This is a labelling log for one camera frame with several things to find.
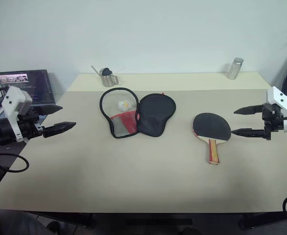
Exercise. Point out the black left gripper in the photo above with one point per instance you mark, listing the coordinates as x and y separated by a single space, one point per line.
28 124

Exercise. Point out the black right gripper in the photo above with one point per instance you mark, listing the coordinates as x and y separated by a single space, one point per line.
272 117

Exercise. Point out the black table tennis paddle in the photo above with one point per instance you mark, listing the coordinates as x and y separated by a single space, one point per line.
210 126

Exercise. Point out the black red paddle case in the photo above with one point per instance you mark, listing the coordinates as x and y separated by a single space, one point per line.
155 115

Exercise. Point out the open laptop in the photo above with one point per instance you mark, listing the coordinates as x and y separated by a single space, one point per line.
38 83

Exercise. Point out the steel cylinder bottle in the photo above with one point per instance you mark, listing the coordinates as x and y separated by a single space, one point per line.
234 69

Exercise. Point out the steel pitcher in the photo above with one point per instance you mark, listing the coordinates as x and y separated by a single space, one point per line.
108 80

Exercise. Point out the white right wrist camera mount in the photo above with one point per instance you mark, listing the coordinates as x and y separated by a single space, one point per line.
277 96

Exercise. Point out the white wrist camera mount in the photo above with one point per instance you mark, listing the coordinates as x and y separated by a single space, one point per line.
12 100
277 96

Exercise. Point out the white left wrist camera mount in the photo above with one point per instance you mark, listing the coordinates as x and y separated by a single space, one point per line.
12 100

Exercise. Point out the black table frame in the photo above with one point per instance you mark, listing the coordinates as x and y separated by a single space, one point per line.
158 222

